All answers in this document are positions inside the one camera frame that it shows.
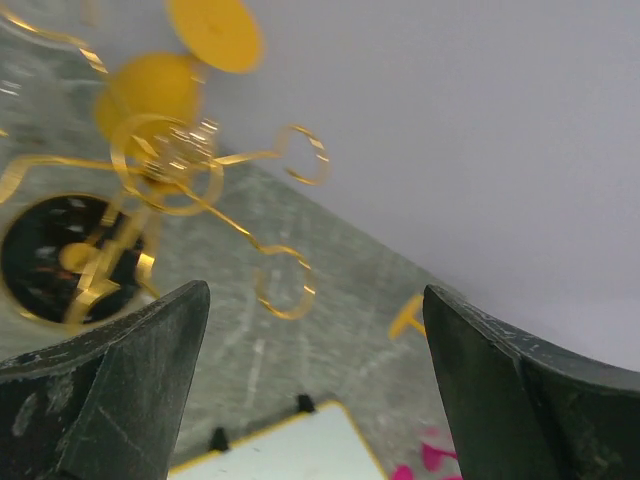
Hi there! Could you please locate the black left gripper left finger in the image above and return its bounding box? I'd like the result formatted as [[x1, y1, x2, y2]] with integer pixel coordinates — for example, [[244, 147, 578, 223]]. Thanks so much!
[[1, 280, 210, 479]]

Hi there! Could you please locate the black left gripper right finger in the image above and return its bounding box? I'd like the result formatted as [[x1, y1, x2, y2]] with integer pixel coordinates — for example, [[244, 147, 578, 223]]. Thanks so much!
[[423, 285, 639, 479]]

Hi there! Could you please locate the pink wine glass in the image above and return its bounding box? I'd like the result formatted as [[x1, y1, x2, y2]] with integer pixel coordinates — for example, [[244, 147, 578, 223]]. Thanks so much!
[[390, 465, 414, 480], [421, 427, 457, 473]]

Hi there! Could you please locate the yellow wine glass front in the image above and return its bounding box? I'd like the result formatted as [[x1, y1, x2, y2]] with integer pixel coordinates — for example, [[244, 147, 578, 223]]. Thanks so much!
[[388, 295, 426, 340]]

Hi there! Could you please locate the yellow wine glass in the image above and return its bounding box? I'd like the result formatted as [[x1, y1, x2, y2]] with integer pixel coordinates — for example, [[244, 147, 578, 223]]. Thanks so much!
[[94, 1, 264, 140], [388, 295, 426, 340]]

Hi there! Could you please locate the black wire tablet stand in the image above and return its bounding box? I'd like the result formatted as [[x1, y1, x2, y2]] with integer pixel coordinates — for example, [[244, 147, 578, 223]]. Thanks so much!
[[207, 393, 316, 452]]

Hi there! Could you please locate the white tablet yellow frame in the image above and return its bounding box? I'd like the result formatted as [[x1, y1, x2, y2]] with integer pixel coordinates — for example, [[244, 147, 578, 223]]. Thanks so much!
[[168, 400, 387, 480]]

